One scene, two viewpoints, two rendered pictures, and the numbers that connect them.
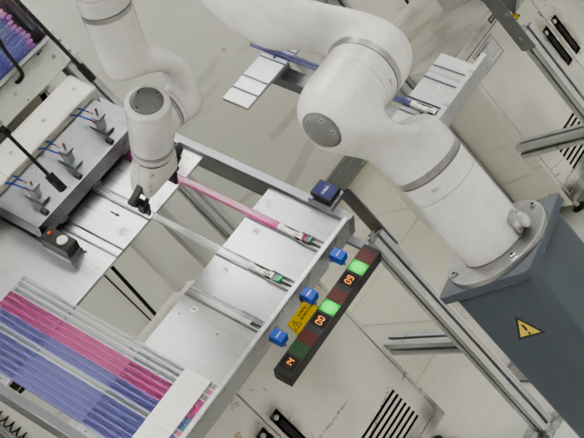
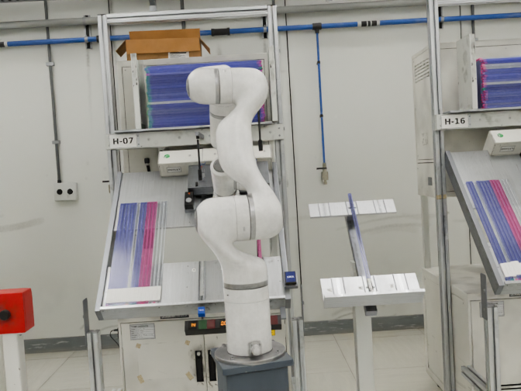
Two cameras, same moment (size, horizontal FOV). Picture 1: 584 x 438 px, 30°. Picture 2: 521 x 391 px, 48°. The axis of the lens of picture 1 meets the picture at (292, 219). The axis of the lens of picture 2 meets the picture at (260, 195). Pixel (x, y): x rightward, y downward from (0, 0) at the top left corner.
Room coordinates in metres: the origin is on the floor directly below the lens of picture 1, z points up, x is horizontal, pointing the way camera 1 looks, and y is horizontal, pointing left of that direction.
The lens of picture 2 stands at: (0.25, -0.96, 1.19)
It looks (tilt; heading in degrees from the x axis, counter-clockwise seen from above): 3 degrees down; 27
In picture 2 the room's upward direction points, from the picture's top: 3 degrees counter-clockwise
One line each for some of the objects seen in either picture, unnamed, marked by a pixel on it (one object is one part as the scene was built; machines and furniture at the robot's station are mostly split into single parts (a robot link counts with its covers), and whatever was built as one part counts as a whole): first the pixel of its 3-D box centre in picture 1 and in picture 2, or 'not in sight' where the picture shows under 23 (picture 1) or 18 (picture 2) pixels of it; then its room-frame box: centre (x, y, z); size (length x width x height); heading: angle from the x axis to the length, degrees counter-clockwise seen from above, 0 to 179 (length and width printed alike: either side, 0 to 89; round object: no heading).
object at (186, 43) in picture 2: not in sight; (184, 43); (2.65, 0.64, 1.82); 0.68 x 0.30 x 0.20; 118
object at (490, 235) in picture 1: (464, 205); (248, 319); (1.59, -0.22, 0.79); 0.19 x 0.19 x 0.18
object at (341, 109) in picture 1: (372, 122); (230, 241); (1.57, -0.19, 1.00); 0.19 x 0.12 x 0.24; 125
